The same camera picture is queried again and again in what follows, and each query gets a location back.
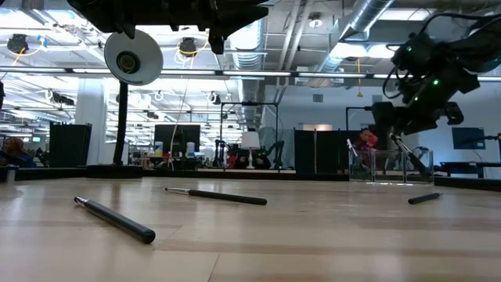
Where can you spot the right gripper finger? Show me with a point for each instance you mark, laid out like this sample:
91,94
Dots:
404,126
426,125

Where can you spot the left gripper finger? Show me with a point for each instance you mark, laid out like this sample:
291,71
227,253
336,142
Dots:
250,2
238,21

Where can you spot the fluffy-head makeup brush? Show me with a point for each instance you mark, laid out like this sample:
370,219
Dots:
407,150

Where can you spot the thin black makeup brush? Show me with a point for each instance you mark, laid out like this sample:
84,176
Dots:
424,198
227,197
117,221
352,147

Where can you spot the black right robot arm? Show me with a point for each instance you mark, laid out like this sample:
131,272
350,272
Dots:
481,51

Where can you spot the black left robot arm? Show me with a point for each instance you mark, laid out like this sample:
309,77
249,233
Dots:
98,15

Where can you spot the person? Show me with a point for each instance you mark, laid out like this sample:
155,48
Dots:
366,143
15,150

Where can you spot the clear acrylic organizer box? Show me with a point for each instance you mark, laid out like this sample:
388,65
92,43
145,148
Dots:
387,164

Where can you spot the dark background table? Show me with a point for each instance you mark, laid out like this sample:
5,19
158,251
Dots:
469,166

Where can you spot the black desk lamp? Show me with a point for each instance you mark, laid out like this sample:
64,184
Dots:
133,58

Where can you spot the black room partition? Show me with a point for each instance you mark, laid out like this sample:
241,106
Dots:
321,150
70,145

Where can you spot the white table lamp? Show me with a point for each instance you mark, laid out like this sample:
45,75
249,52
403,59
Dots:
250,141

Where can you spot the white wipes canister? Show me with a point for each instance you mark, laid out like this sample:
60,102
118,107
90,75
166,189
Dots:
190,149
158,149

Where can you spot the black ceiling-mounted camera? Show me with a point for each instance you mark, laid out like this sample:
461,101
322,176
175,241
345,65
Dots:
188,47
17,43

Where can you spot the dark wall-mounted screen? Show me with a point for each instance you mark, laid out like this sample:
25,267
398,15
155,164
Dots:
467,138

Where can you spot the silver ceiling air duct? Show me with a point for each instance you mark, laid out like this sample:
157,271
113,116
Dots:
360,23

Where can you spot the black aluminium table frame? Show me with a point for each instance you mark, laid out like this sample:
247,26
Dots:
274,176

